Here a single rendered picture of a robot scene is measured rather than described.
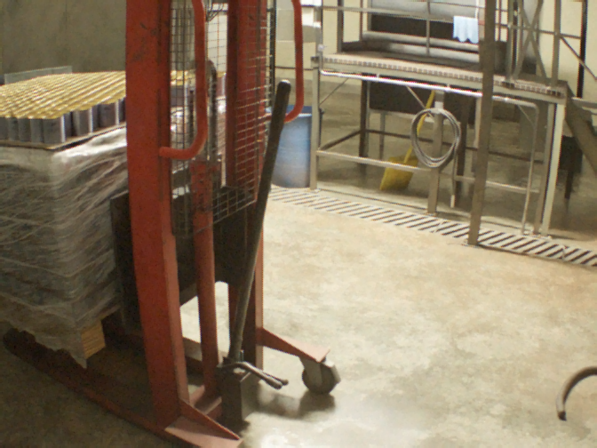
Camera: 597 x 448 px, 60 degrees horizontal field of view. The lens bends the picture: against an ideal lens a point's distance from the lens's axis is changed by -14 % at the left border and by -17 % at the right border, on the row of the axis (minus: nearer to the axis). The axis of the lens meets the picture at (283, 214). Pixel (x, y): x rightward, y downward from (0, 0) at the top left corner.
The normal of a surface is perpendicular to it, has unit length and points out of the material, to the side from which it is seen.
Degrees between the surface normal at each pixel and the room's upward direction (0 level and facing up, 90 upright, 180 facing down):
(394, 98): 90
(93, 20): 90
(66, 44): 90
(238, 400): 90
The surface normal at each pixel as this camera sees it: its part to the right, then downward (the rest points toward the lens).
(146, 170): -0.48, 0.30
